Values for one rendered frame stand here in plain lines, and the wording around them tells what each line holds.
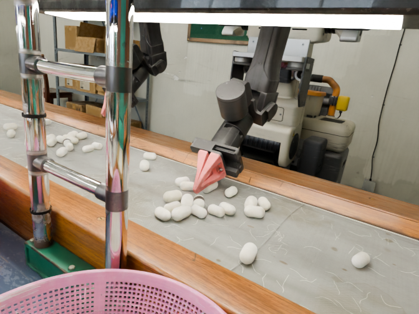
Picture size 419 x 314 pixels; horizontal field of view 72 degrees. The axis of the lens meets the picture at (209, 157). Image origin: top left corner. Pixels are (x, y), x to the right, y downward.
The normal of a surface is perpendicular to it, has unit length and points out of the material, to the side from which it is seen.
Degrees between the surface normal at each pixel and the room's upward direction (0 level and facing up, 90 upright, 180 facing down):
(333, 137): 90
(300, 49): 90
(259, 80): 92
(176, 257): 0
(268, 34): 92
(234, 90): 38
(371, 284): 0
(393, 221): 45
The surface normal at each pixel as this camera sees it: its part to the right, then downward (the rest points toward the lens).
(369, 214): -0.29, -0.53
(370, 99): -0.54, 0.20
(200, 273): 0.11, -0.95
